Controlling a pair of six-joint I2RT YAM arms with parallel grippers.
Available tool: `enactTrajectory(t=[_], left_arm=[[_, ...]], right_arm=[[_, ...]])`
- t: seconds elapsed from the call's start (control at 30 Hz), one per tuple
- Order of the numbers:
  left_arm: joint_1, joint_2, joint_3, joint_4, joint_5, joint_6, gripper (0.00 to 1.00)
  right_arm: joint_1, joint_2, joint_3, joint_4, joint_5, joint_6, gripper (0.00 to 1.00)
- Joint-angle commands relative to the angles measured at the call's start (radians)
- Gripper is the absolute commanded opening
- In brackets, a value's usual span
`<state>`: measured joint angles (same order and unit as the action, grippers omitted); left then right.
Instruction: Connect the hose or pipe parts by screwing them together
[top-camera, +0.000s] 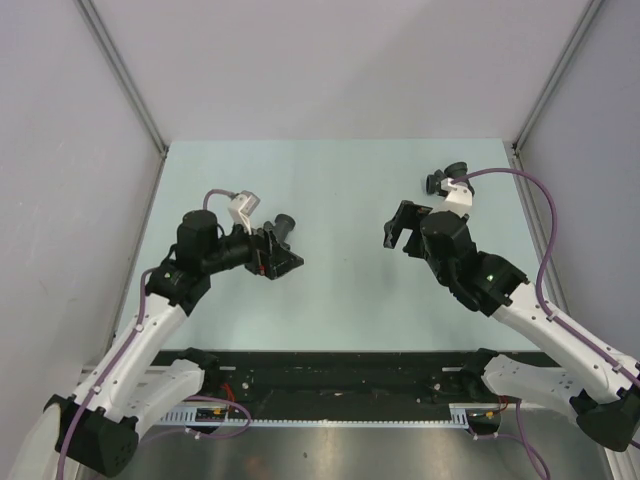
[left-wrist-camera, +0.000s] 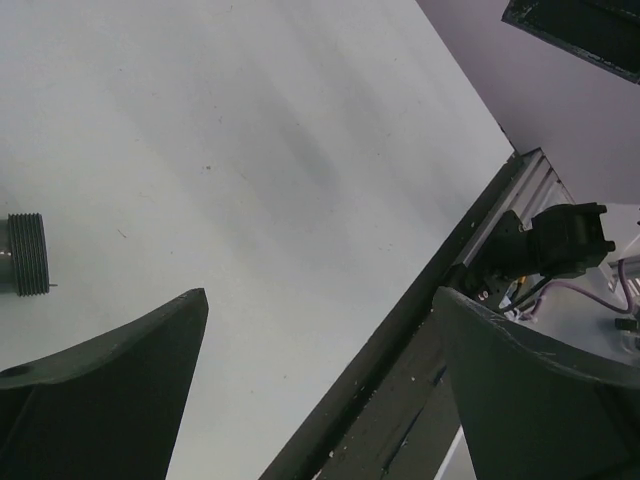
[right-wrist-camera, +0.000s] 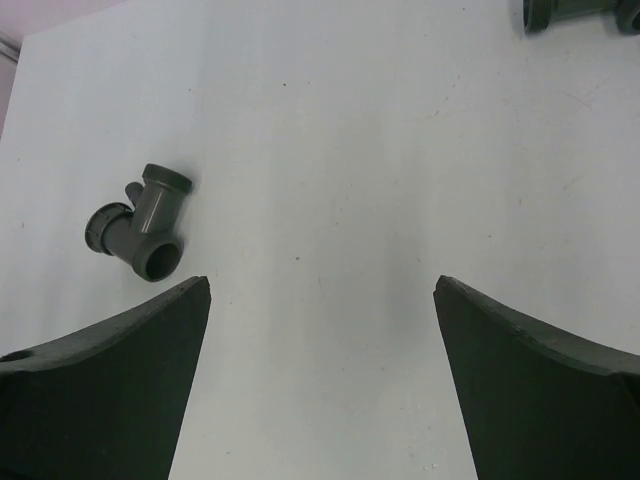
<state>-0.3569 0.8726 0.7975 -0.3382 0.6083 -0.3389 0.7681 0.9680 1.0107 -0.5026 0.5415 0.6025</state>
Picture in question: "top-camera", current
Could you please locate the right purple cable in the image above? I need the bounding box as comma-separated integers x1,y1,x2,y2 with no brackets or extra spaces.
452,168,640,476

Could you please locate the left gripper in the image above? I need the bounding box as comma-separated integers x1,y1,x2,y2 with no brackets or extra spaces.
202,214,302,280

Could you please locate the white slotted cable duct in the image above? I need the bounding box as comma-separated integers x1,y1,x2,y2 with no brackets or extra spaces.
156,404,501,430

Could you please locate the grey pipe tee fitting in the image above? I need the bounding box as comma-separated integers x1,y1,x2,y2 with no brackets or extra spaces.
425,162,469,197

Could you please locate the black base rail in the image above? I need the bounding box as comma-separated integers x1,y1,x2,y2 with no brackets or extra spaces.
153,349,516,420

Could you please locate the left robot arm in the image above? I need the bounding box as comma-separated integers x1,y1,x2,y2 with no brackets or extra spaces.
47,210,304,479

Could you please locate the large grey pipe adapter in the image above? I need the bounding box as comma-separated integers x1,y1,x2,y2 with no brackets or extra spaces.
264,213,296,245

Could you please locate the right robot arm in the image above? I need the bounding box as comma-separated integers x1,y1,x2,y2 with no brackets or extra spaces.
383,201,639,452

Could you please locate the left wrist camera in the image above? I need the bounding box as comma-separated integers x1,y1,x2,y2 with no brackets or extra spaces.
228,190,261,234

